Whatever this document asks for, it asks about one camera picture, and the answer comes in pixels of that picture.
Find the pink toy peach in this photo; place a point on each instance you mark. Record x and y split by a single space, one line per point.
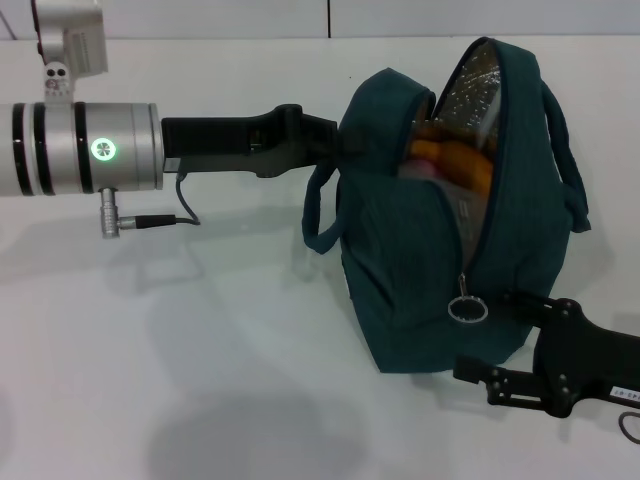
422 167

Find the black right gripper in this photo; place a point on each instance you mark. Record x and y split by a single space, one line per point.
575 360

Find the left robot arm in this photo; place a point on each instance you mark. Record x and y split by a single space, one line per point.
60 150

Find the dark teal insulated lunch bag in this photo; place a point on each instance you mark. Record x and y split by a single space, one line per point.
400 280

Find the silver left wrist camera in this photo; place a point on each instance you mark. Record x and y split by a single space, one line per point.
70 30

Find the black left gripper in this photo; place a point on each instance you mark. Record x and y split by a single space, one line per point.
215 145

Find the yellow banana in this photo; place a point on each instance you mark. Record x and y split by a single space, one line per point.
460 160

